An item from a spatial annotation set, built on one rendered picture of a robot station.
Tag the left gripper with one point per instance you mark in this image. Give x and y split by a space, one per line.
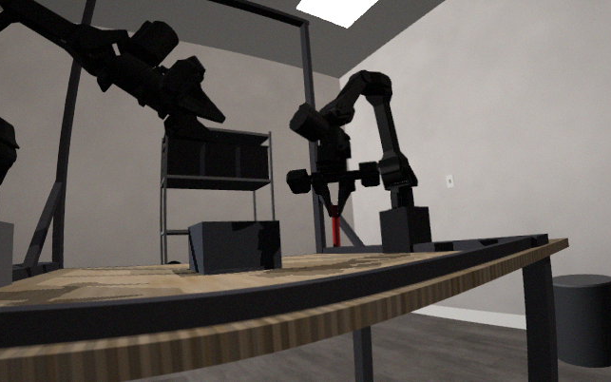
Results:
333 172

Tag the red peg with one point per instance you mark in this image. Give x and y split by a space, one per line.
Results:
335 224

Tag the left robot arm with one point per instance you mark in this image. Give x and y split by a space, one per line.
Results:
394 166

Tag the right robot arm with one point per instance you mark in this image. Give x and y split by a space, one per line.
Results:
92 49

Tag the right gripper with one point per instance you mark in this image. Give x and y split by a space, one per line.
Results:
182 81

